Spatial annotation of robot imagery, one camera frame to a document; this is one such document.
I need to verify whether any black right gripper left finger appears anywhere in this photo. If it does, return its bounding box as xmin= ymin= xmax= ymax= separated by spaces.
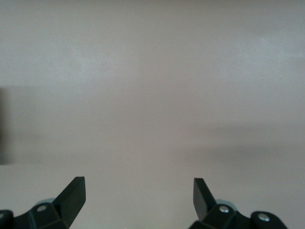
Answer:
xmin=0 ymin=176 xmax=87 ymax=229

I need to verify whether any black plastic box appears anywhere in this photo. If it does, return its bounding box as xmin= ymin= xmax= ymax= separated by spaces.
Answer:
xmin=0 ymin=86 xmax=12 ymax=166

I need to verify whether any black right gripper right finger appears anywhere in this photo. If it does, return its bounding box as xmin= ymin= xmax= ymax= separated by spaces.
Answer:
xmin=189 ymin=177 xmax=289 ymax=229

